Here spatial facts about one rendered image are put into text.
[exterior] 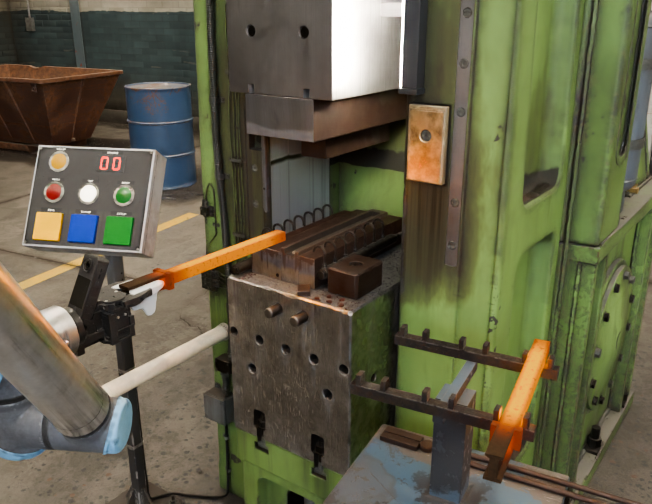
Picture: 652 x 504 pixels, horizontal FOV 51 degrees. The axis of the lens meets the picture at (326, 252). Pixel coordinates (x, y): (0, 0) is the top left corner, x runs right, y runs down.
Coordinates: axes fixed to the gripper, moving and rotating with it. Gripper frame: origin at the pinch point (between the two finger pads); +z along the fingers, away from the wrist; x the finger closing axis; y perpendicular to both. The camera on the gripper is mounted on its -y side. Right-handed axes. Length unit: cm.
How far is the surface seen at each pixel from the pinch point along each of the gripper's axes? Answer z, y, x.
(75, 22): 519, -22, -758
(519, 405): 14, 11, 68
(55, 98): 343, 45, -558
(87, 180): 27, -6, -57
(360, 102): 61, -26, 7
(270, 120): 42.2, -23.9, -5.0
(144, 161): 36, -11, -44
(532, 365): 28, 11, 65
